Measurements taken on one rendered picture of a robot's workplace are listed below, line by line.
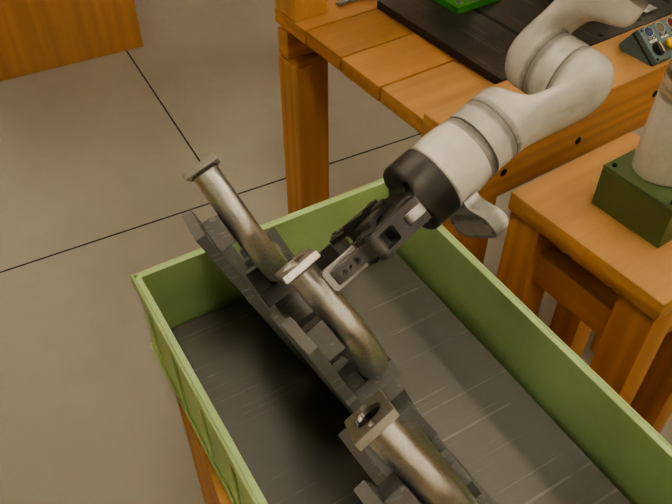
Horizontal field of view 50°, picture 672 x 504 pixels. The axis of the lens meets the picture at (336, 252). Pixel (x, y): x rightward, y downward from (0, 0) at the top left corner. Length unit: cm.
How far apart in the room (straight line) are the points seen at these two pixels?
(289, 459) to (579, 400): 36
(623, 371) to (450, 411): 43
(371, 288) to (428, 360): 15
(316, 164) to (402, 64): 51
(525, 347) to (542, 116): 37
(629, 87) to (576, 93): 86
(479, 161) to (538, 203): 61
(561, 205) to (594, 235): 8
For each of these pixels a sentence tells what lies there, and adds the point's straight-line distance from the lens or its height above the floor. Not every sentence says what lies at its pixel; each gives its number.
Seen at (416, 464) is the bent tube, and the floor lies 115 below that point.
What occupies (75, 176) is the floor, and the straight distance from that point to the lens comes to 282.
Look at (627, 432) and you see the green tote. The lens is 91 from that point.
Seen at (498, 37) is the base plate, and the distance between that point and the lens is 165.
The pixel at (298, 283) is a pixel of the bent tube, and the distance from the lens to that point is 66.
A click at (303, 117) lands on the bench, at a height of 62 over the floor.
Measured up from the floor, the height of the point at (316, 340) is 113.
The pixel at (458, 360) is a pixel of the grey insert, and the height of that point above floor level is 85.
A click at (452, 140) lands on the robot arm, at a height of 126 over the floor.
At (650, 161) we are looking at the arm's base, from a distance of 124.
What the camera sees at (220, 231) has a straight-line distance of 78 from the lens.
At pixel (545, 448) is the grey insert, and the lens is 97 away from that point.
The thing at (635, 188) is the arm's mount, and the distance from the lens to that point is 124.
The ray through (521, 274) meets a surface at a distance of 138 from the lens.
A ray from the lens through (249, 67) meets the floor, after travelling 332.
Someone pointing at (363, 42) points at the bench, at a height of 88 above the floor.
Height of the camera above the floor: 165
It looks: 44 degrees down
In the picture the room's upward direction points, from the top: straight up
